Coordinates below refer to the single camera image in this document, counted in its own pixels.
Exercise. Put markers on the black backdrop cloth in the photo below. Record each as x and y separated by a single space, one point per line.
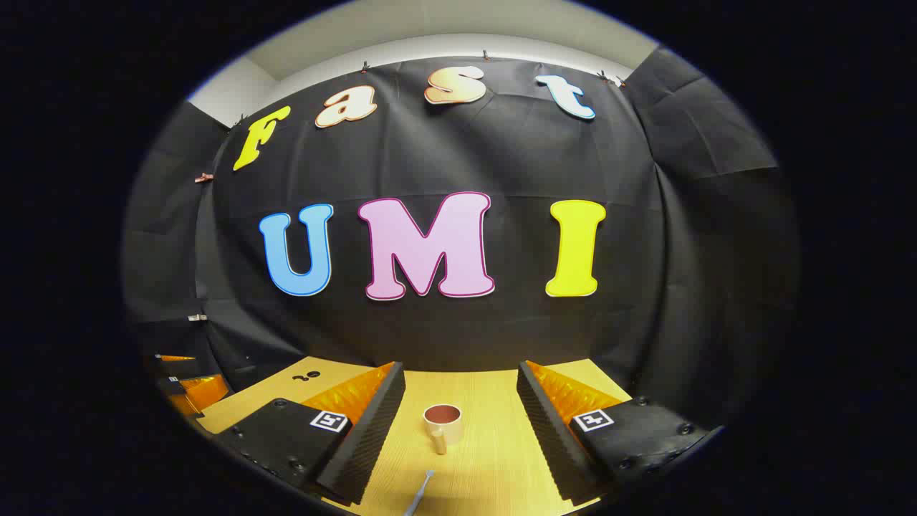
501 330

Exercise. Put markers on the beige cup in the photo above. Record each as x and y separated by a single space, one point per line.
444 428

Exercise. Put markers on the light blue toothbrush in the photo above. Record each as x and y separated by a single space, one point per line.
423 489

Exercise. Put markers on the wooden desktop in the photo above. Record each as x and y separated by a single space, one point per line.
487 459

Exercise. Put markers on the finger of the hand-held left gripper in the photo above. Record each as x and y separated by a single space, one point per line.
204 393
175 357

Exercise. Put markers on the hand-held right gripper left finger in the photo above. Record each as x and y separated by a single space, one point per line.
372 437

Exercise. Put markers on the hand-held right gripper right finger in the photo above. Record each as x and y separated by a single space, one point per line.
548 437

